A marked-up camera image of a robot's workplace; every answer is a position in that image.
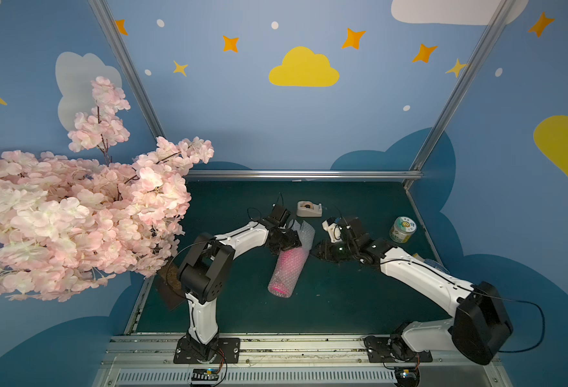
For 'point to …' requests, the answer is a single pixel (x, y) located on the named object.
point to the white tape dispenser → (306, 209)
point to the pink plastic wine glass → (286, 271)
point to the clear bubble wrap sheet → (306, 232)
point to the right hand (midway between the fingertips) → (314, 251)
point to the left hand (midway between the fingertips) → (297, 244)
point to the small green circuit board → (205, 374)
